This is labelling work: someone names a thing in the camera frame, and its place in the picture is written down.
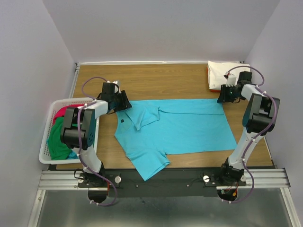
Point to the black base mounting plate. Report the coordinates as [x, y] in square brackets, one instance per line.
[169, 182]

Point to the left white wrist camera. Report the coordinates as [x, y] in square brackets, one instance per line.
[117, 86]

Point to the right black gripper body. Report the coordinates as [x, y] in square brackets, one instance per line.
[229, 95]

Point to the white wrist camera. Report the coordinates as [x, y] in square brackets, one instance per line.
[117, 86]
[231, 79]

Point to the cyan polo t shirt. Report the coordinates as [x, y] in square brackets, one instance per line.
[151, 130]

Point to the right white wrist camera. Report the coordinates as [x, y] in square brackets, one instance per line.
[231, 79]

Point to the green t shirt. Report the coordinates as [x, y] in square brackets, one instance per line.
[57, 149]

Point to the red t shirt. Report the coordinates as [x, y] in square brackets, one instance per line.
[61, 112]

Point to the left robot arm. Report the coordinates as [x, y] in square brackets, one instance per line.
[79, 129]

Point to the white plastic laundry basket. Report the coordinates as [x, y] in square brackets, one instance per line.
[44, 155]

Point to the aluminium frame rail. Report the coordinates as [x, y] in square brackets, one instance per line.
[264, 201]

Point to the folded white t shirt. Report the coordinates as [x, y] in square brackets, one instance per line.
[217, 70]

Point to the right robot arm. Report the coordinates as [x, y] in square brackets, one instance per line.
[259, 119]

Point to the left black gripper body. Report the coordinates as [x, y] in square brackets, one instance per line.
[116, 102]

